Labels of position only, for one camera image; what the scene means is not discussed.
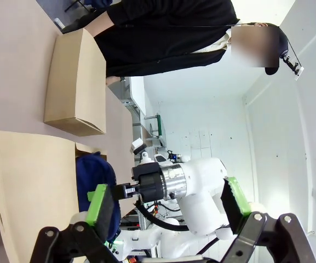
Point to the small white tag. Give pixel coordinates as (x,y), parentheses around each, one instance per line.
(58,23)

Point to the green metal frame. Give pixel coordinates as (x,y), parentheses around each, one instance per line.
(159,128)

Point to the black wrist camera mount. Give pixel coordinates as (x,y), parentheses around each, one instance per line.
(145,170)

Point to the large open cardboard box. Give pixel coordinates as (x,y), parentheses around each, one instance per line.
(34,191)

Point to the person's right forearm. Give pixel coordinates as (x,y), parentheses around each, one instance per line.
(100,24)

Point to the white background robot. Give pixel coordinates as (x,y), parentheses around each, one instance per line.
(171,158)

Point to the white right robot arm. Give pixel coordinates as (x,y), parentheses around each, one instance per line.
(198,191)

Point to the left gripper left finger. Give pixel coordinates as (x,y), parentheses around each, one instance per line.
(104,211)

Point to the person's left hand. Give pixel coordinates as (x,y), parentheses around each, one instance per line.
(112,80)

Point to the person in black cardigan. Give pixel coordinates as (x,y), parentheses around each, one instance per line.
(160,35)

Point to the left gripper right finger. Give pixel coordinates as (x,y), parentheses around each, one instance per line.
(235,208)

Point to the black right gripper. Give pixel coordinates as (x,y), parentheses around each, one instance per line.
(150,189)

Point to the blue zippered pencil case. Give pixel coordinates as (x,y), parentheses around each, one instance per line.
(96,175)

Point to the head mounted camera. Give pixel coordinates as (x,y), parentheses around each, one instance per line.
(293,67)

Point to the open cardboard box with pouch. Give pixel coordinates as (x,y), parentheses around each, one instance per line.
(75,82)

